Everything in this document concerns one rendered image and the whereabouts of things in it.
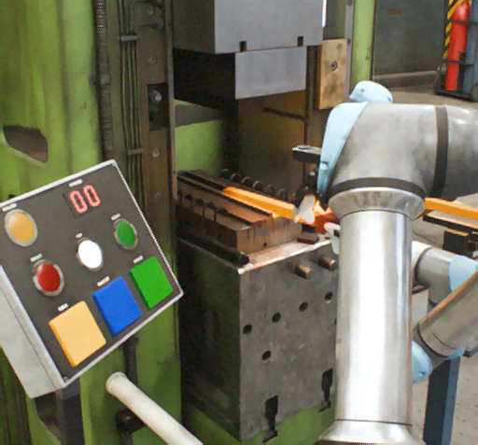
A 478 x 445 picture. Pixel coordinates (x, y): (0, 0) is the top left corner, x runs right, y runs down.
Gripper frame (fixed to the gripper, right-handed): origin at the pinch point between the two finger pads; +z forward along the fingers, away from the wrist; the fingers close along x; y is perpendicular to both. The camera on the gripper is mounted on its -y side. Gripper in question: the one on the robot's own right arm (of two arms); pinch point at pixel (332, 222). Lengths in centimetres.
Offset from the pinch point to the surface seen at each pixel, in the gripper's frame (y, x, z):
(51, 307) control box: -4, -65, -6
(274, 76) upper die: -29.3, -1.5, 16.4
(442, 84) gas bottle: 83, 646, 431
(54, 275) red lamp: -7, -63, -3
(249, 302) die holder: 18.6, -13.5, 11.4
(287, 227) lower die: 6.4, 2.8, 17.2
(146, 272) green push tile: -1.0, -44.8, 1.4
